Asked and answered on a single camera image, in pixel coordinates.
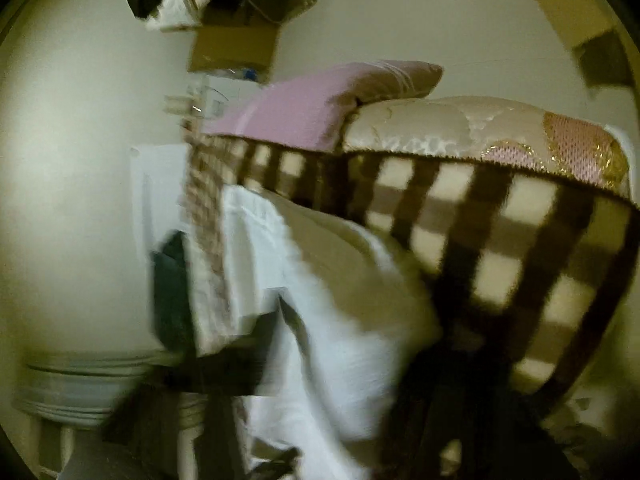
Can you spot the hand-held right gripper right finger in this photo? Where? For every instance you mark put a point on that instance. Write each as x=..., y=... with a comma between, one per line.
x=440, y=410

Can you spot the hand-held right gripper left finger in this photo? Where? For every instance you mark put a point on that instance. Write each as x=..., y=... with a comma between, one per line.
x=227, y=372

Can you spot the white pants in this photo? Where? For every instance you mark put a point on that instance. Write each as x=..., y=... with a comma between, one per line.
x=325, y=340

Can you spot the dark object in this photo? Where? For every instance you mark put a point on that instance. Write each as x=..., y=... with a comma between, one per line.
x=170, y=290

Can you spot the brown checkered blanket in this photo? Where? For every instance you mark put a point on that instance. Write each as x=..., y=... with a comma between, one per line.
x=505, y=240

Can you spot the pink pillow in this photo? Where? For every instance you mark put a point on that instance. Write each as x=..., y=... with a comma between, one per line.
x=295, y=115

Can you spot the clear plastic packaging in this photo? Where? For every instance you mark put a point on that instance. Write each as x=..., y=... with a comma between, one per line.
x=210, y=97

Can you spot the beige quilted satin comforter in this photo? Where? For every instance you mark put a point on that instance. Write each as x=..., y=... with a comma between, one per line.
x=450, y=130

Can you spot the brown cardboard box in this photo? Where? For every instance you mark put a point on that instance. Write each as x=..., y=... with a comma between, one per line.
x=235, y=50

